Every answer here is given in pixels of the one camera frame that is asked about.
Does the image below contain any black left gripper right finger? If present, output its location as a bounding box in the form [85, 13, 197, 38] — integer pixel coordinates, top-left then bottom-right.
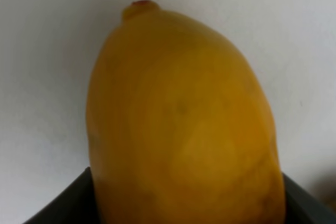
[283, 174, 335, 224]

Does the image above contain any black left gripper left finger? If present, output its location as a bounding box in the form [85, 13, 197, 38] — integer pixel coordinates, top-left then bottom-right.
[26, 167, 101, 224]

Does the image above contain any yellow mango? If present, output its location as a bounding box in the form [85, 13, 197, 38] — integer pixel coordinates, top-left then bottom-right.
[86, 0, 286, 223]

